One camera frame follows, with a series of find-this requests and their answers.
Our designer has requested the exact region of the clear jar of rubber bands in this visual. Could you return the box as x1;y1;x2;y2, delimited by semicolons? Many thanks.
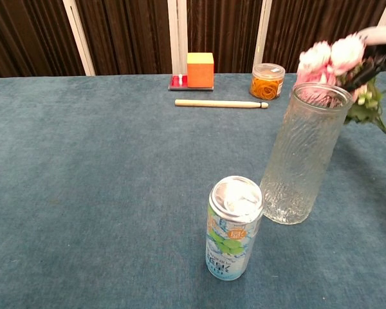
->
249;63;286;100

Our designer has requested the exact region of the textured clear glass vase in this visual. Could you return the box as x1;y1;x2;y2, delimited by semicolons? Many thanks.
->
259;82;354;225

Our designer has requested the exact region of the blue velvet tablecloth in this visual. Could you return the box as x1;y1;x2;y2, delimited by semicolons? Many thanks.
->
0;71;386;309

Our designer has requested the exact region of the wooden stick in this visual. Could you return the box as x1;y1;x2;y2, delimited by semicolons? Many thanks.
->
174;98;270;109

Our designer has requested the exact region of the light blue drink can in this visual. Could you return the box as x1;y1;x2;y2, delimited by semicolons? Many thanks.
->
205;175;264;281

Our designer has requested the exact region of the orange yellow cube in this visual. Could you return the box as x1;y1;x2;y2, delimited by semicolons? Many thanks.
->
187;52;215;88

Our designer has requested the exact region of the red flat tray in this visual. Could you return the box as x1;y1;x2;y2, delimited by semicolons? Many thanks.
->
168;73;215;91

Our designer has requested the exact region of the pink white artificial flower bouquet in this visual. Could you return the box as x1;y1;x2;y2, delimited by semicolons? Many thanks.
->
295;33;386;145

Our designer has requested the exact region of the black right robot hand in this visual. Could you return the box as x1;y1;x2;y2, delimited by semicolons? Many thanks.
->
343;54;386;93

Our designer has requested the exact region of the dark brown curtain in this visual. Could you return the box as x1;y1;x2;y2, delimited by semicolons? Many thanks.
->
0;0;386;80

